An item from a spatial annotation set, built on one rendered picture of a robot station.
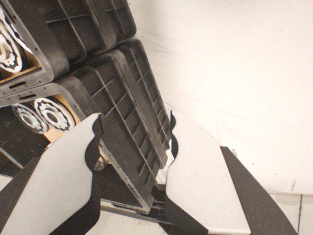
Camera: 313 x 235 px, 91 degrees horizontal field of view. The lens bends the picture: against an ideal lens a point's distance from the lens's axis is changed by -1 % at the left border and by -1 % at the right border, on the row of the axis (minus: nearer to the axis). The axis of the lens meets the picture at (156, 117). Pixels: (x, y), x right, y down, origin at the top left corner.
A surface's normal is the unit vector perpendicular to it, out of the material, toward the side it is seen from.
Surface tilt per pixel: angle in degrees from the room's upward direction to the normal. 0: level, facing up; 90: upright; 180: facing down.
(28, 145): 90
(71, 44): 90
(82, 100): 90
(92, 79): 90
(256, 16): 0
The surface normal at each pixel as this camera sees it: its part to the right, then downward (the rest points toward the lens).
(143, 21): -0.32, 0.60
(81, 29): 0.89, -0.07
